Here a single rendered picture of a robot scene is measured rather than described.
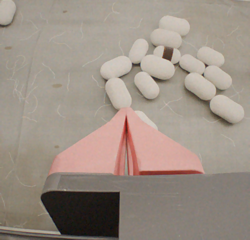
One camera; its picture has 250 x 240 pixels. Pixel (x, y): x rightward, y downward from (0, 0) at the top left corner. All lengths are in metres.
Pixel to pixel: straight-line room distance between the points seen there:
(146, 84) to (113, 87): 0.03
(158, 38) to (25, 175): 0.21
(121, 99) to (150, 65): 0.05
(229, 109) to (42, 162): 0.20
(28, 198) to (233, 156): 0.22
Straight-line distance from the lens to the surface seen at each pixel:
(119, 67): 0.21
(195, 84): 0.21
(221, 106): 0.21
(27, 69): 0.26
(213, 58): 0.24
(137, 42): 0.22
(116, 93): 0.19
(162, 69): 0.21
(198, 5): 0.31
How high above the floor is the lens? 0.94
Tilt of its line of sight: 75 degrees down
